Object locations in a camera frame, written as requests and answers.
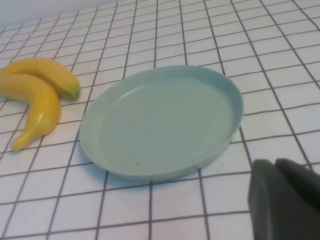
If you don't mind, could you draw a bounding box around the curved yellow banana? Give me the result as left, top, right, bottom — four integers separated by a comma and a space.
0, 73, 63, 152

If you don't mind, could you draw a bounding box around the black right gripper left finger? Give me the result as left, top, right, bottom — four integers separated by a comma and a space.
247, 158, 320, 240

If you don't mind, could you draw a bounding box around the light green plastic plate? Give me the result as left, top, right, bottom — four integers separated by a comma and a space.
79, 64, 245, 182

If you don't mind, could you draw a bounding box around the white black grid tablecloth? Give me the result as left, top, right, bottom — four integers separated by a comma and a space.
0, 0, 320, 240

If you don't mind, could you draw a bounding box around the yellow banana with green tip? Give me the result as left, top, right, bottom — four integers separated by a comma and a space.
0, 57, 82, 99

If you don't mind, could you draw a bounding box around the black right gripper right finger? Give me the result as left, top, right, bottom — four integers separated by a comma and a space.
274, 157, 320, 208

